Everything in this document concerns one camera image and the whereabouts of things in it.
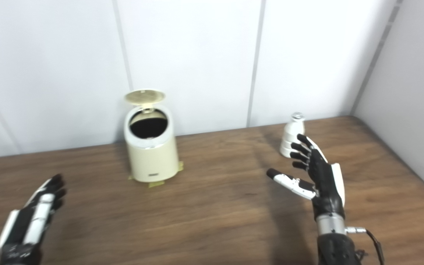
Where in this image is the cream-colored lidded bin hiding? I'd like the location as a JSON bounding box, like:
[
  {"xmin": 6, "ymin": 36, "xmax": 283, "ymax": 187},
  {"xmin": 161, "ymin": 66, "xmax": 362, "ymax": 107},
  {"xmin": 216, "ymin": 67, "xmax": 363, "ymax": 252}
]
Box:
[{"xmin": 124, "ymin": 89, "xmax": 179, "ymax": 183}]

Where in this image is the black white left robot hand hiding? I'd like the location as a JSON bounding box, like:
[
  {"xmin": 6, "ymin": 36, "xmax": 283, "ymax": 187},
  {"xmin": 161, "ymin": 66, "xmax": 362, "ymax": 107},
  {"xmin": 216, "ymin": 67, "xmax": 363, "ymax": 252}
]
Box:
[{"xmin": 0, "ymin": 174, "xmax": 67, "ymax": 265}]

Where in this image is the small white plastic bottle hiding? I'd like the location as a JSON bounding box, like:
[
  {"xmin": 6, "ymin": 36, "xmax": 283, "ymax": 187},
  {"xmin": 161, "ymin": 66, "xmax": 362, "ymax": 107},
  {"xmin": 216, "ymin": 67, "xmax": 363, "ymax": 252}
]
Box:
[{"xmin": 279, "ymin": 112, "xmax": 305, "ymax": 158}]

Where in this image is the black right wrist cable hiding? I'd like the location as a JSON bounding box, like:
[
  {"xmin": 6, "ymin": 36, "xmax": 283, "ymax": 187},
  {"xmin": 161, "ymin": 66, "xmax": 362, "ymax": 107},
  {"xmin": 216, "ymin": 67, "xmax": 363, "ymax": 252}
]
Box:
[{"xmin": 346, "ymin": 226, "xmax": 385, "ymax": 265}]

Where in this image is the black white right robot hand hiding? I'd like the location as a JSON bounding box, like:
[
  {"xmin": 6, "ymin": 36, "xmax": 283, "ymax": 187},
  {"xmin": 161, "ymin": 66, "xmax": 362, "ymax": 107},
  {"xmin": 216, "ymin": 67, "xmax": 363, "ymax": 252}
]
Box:
[{"xmin": 266, "ymin": 134, "xmax": 346, "ymax": 221}]

